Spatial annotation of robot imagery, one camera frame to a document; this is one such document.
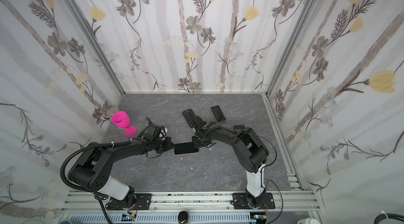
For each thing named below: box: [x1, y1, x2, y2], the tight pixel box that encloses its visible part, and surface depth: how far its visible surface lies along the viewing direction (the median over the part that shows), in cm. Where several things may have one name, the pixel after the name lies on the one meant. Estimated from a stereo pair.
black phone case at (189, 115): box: [182, 108, 197, 128], surface depth 111 cm
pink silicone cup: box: [111, 110, 137, 137], surface depth 92 cm
